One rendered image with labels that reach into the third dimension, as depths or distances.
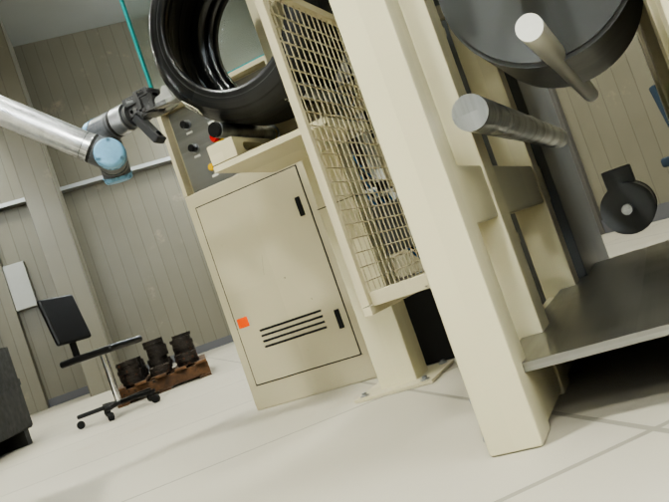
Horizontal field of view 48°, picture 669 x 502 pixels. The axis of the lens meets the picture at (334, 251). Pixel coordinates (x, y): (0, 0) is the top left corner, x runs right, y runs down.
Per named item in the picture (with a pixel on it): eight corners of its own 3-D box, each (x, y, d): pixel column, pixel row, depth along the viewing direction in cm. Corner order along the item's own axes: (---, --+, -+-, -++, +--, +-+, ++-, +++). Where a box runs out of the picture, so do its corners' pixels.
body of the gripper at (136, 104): (145, 85, 228) (115, 100, 233) (154, 112, 227) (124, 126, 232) (161, 88, 235) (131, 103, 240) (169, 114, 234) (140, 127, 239)
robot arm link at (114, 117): (112, 134, 233) (132, 135, 242) (124, 128, 231) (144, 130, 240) (104, 108, 234) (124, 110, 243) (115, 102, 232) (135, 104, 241)
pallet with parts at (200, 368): (117, 408, 587) (101, 357, 589) (125, 397, 701) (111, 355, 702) (217, 372, 607) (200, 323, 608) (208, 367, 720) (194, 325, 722)
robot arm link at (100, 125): (104, 152, 247) (95, 124, 247) (132, 138, 242) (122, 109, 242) (84, 151, 238) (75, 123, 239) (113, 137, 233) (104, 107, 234)
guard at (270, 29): (470, 263, 228) (393, 47, 230) (476, 261, 227) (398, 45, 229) (364, 318, 145) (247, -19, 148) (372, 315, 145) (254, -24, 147)
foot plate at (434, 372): (383, 381, 261) (380, 376, 261) (454, 362, 250) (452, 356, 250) (354, 403, 237) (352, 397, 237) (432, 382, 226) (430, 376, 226)
